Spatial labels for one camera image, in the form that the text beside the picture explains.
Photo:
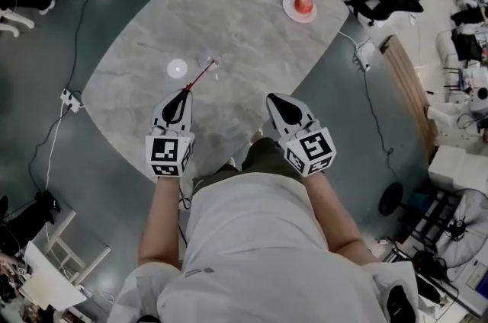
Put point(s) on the thin red stick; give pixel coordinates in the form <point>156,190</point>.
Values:
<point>202,74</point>

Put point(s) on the white box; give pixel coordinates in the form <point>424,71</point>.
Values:
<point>457,171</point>

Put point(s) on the white plate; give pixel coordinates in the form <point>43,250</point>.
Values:
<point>301,18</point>

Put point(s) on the red apple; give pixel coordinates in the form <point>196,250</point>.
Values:
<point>303,4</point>

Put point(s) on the wooden board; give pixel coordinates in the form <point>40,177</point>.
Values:
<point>406,85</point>

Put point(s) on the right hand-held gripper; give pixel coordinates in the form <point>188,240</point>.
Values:
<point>310,150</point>

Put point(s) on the white desk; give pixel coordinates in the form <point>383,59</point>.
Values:
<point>49,275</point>

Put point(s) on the white power strip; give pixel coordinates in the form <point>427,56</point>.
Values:
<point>71,100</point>
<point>363,55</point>

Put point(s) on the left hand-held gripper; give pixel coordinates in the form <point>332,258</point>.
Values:
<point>167,155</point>

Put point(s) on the black shoulder pouch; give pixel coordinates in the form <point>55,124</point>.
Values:
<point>400,306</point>

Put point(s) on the person's right forearm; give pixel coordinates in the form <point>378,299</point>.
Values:
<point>335,215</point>

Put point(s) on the person's white shirt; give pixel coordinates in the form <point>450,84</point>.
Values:
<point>259,249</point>

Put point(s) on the person's left forearm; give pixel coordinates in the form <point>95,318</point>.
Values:
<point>160,222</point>

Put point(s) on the person's olive shorts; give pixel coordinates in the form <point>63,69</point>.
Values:
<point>263,157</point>

